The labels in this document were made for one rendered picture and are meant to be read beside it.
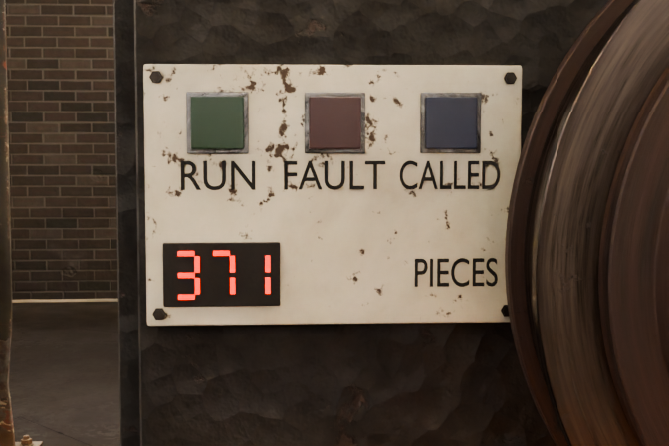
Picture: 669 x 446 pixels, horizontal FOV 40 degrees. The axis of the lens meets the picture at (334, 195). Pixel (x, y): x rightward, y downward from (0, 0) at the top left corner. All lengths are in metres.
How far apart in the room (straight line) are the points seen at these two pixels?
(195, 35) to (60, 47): 6.16
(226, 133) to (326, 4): 0.12
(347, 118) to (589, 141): 0.18
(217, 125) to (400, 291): 0.17
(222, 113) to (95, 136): 6.11
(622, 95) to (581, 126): 0.03
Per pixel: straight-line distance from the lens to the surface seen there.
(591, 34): 0.60
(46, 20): 6.86
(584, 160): 0.53
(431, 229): 0.64
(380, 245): 0.64
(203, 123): 0.63
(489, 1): 0.67
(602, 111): 0.53
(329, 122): 0.63
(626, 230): 0.52
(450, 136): 0.64
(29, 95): 6.85
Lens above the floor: 1.19
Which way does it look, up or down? 4 degrees down
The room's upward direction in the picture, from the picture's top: straight up
